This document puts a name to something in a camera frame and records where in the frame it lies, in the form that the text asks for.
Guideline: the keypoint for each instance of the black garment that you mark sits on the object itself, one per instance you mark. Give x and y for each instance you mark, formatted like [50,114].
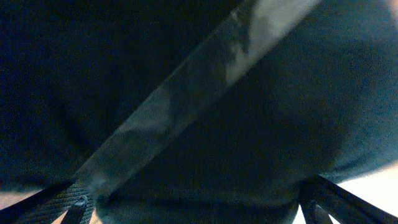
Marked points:
[196,111]

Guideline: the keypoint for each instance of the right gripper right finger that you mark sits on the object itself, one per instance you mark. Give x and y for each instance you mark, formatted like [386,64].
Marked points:
[322,200]

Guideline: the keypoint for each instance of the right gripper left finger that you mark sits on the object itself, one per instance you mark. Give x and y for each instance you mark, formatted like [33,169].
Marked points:
[67,198]

